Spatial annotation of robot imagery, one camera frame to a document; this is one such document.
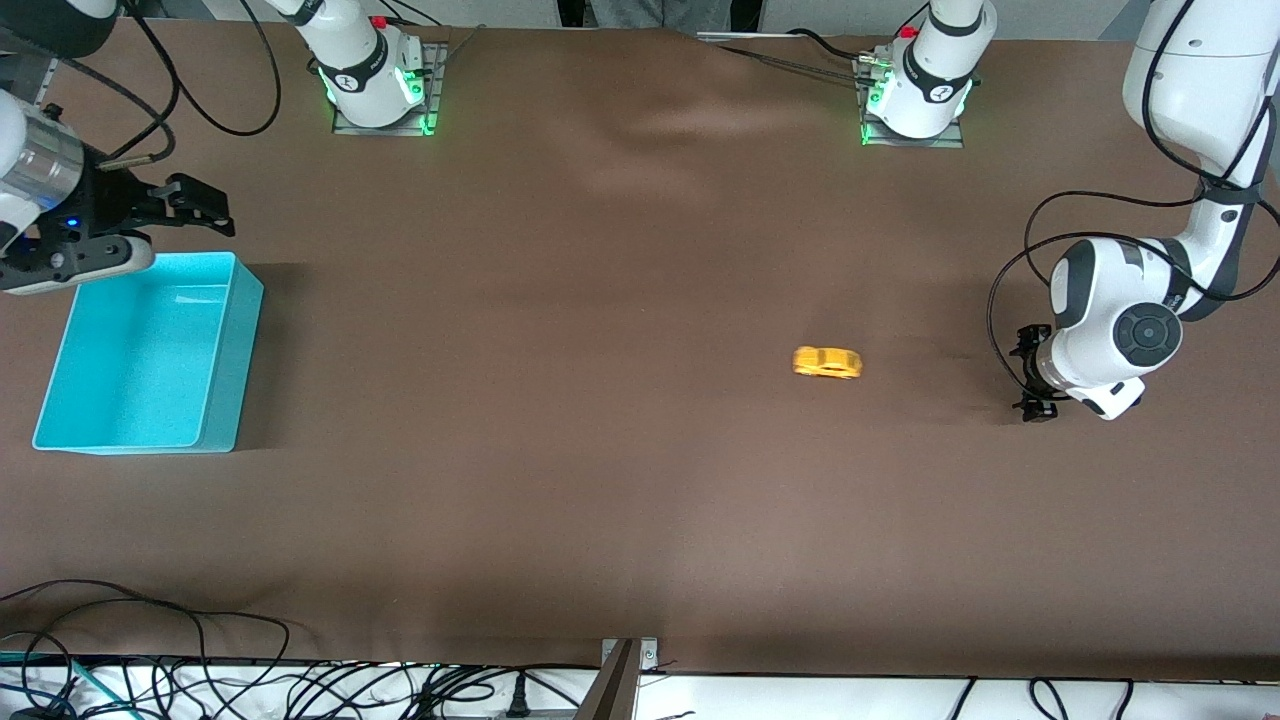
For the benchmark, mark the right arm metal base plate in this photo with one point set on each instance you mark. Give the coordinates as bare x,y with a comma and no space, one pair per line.
430,100

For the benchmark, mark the turquoise plastic bin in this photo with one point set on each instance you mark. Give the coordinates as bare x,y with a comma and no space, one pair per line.
140,350

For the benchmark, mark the grey power strip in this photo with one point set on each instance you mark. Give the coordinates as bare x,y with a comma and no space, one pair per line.
540,715

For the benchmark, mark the yellow beetle toy car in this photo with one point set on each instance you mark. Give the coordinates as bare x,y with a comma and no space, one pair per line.
828,362

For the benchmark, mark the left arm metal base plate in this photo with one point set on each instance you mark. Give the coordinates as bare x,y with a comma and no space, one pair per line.
955,135

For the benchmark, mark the black power plug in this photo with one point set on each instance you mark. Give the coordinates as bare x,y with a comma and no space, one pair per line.
518,695

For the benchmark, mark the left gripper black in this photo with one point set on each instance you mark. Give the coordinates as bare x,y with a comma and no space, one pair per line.
1029,349

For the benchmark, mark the grey camera mount beam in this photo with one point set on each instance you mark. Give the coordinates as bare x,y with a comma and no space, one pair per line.
612,690

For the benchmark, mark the silver table clamp bracket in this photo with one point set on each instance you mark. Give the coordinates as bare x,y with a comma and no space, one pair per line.
648,655

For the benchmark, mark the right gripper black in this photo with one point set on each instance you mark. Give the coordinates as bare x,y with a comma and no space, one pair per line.
103,198

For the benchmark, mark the person in grey trousers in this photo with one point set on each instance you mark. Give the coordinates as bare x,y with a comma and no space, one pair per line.
650,12

